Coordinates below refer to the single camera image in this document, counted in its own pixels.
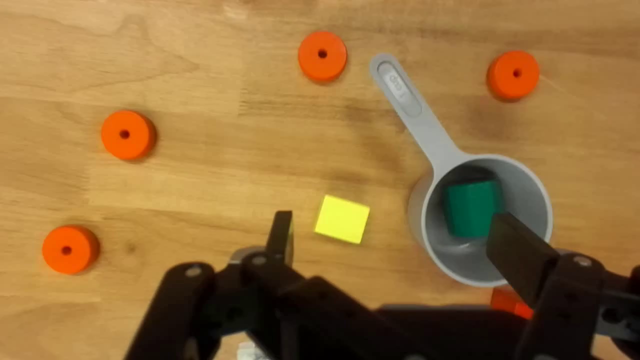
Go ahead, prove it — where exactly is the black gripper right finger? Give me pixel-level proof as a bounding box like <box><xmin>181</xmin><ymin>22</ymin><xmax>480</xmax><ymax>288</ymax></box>
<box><xmin>486</xmin><ymin>214</ymin><xmax>640</xmax><ymax>360</ymax></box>

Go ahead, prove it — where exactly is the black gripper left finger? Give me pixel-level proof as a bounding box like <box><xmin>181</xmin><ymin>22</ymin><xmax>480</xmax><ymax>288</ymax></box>
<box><xmin>126</xmin><ymin>211</ymin><xmax>348</xmax><ymax>360</ymax></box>

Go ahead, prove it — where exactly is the red cube block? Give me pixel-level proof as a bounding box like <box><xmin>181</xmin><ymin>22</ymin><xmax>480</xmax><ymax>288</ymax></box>
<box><xmin>489</xmin><ymin>288</ymin><xmax>533</xmax><ymax>321</ymax></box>

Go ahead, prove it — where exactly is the grey measuring cup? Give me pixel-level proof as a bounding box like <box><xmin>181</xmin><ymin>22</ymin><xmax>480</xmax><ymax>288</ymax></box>
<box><xmin>369</xmin><ymin>55</ymin><xmax>553</xmax><ymax>288</ymax></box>

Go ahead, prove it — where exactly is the yellow cube block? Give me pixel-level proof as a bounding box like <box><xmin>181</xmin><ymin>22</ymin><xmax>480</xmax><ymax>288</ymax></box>
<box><xmin>314</xmin><ymin>194</ymin><xmax>369</xmax><ymax>245</ymax></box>

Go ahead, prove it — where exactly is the green octagonal block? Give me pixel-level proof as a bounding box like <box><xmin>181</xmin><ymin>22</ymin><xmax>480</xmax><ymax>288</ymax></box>
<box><xmin>443</xmin><ymin>181</ymin><xmax>502</xmax><ymax>239</ymax></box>

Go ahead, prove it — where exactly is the clear peg stand right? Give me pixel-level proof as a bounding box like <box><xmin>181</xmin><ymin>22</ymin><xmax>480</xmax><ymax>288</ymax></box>
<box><xmin>235</xmin><ymin>342</ymin><xmax>264</xmax><ymax>360</ymax></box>

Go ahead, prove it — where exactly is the orange ring near front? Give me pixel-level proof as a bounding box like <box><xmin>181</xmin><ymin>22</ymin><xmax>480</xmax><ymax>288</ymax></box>
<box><xmin>40</xmin><ymin>224</ymin><xmax>102</xmax><ymax>276</ymax></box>

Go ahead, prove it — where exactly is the orange ring beside cup handle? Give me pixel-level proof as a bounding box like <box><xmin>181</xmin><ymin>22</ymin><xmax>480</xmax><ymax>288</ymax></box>
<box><xmin>97</xmin><ymin>109</ymin><xmax>159</xmax><ymax>164</ymax></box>

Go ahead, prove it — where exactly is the orange ring far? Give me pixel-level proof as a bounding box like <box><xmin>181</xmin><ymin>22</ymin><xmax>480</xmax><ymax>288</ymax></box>
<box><xmin>484</xmin><ymin>48</ymin><xmax>543</xmax><ymax>105</ymax></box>

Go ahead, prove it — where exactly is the orange ring middle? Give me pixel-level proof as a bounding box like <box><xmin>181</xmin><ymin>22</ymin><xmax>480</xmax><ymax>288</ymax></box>
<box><xmin>295</xmin><ymin>31</ymin><xmax>349</xmax><ymax>86</ymax></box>

